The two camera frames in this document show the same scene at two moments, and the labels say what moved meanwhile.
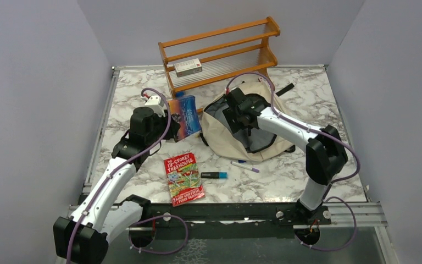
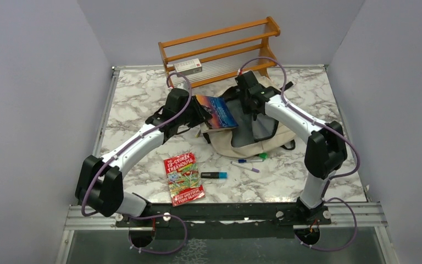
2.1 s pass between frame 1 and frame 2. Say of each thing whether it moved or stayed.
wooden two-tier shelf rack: stayed
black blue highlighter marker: stayed
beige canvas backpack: moved
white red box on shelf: stayed
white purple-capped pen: stayed
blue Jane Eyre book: moved
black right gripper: moved
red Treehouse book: stayed
